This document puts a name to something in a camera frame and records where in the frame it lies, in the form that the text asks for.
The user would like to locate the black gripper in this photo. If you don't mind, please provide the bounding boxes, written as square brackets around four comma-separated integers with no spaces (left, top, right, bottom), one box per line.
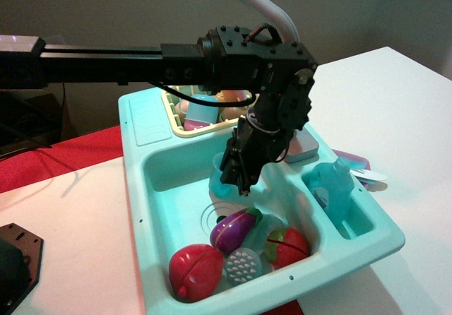
[220,117,294,196]

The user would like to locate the translucent blue toy cup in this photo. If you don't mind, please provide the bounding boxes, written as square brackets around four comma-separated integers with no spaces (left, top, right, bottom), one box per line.
[208,153,233,198]

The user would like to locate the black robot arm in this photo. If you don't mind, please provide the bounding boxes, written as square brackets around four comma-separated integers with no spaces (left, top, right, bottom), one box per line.
[1,24,318,196]

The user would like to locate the pink toy cup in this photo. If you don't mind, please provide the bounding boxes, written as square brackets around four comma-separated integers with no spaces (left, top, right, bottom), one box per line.
[184,119,210,131]

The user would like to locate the teal toy sink unit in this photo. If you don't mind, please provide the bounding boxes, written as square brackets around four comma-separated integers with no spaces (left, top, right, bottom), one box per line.
[119,88,405,314]

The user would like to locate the tan toy food piece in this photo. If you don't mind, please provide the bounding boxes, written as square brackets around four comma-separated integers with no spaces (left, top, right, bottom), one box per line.
[219,107,248,121]

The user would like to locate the purple toy eggplant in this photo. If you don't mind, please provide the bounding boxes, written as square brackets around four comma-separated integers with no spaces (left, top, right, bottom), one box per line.
[210,207,263,255]

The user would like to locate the grey toy faucet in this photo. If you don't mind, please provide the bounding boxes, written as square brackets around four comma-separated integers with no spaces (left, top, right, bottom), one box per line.
[240,0,319,163]

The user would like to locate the blue toy mug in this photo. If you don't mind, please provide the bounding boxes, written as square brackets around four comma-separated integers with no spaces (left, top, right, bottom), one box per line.
[186,93,218,124]

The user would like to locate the orange toy food piece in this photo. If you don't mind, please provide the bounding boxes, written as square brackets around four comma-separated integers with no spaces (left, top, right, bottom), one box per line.
[215,90,247,103]

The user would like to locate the red toy strawberry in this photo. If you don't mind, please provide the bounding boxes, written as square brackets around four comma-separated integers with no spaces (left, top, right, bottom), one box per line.
[264,227,310,269]

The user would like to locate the blue toy soap bottle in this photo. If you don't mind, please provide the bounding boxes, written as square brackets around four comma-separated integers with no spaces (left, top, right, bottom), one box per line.
[307,158,355,227]

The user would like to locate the yellow dish rack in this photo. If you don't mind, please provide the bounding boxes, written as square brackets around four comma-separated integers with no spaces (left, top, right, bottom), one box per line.
[161,85,251,138]

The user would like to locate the blue toy scrub brush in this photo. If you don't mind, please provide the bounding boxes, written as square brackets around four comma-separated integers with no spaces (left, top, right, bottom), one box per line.
[223,247,263,286]

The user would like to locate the red toy apple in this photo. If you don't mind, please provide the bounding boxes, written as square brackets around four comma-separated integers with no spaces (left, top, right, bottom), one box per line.
[169,244,224,302]

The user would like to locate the purple toy plate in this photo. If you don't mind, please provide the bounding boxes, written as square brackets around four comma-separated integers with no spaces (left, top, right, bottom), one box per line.
[333,149,371,170]

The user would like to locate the white toy spoon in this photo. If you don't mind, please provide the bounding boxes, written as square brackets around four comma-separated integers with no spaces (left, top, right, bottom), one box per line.
[350,169,387,184]

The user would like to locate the red cloth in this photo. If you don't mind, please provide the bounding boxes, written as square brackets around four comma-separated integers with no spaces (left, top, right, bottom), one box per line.
[1,126,123,193]

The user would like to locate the black power cable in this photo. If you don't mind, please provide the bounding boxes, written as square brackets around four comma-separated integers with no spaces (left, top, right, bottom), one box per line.
[0,83,77,174]

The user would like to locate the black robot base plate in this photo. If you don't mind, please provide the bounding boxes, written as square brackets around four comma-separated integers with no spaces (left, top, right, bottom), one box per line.
[1,223,44,314]

